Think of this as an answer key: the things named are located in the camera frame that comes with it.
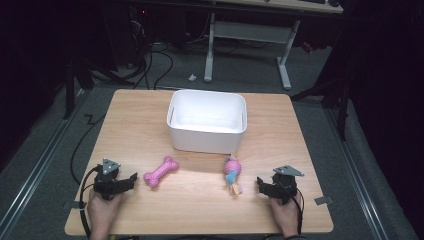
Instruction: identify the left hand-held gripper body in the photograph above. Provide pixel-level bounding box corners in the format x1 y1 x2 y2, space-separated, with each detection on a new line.
92 157 125 201

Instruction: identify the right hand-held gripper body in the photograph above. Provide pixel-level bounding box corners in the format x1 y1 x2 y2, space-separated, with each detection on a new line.
264 164 305 206

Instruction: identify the pink bone toy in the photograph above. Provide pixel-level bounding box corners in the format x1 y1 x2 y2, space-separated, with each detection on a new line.
143 155 180 190

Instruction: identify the pink blue rope toy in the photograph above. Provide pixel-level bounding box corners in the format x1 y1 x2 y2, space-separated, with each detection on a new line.
223 153 244 196

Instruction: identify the white plastic bin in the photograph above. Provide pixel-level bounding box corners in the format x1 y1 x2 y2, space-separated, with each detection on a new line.
166 88 248 155

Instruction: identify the person's right hand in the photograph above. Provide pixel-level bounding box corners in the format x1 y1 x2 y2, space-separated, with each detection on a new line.
268 193 303 234

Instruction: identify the person's left hand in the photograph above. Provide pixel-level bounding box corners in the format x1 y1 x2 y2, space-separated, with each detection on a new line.
87 190 125 232

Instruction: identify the black metal stand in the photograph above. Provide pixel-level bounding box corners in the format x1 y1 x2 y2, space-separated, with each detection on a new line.
289 74 352 142
61 54 96 121

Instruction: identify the right hand-held gripper cable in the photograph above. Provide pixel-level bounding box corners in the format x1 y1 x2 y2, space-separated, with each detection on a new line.
293 186 305 236

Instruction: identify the hand-held gripper cable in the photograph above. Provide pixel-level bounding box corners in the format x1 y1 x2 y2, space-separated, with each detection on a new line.
293 186 305 236
78 165 101 240

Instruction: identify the left hand-held gripper cable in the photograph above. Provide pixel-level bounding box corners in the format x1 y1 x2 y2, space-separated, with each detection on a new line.
78 165 101 240

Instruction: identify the black floor cable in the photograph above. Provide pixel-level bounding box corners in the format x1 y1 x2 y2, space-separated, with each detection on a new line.
69 113 107 186

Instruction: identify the metal floor rail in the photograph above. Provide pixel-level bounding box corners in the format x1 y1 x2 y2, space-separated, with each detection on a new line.
0 89 88 236
323 105 390 240

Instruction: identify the bundle of black cables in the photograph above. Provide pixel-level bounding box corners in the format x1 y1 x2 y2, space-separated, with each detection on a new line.
128 19 175 91

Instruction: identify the white metal frame desk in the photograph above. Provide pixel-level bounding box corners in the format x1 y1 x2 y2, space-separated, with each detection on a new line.
202 0 345 91

